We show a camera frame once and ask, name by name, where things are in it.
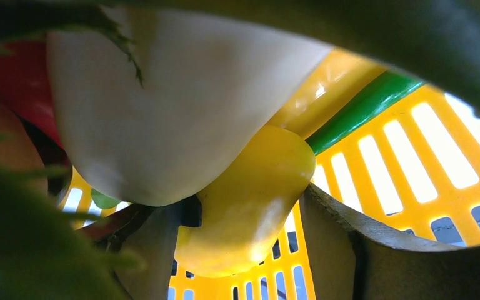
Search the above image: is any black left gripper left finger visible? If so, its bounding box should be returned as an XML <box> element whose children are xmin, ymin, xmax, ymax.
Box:
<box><xmin>79</xmin><ymin>204</ymin><xmax>181</xmax><ymax>299</ymax></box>

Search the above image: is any white toy radish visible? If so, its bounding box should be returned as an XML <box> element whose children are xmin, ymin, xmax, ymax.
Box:
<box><xmin>47</xmin><ymin>7</ymin><xmax>332</xmax><ymax>206</ymax></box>

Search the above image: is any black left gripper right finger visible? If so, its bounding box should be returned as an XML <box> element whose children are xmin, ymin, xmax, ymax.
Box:
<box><xmin>299</xmin><ymin>184</ymin><xmax>480</xmax><ymax>299</ymax></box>

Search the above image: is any orange toy peach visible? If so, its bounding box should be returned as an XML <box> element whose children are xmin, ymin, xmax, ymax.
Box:
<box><xmin>0</xmin><ymin>103</ymin><xmax>45</xmax><ymax>175</ymax></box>

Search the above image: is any yellow toy lemon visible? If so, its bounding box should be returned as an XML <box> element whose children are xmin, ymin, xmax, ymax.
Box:
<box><xmin>174</xmin><ymin>126</ymin><xmax>316</xmax><ymax>278</ymax></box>

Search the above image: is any red toy bell pepper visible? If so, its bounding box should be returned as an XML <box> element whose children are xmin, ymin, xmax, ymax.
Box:
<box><xmin>0</xmin><ymin>39</ymin><xmax>65</xmax><ymax>150</ymax></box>

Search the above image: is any orange toy pineapple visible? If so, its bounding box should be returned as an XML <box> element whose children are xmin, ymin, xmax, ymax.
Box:
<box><xmin>0</xmin><ymin>1</ymin><xmax>139</xmax><ymax>299</ymax></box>

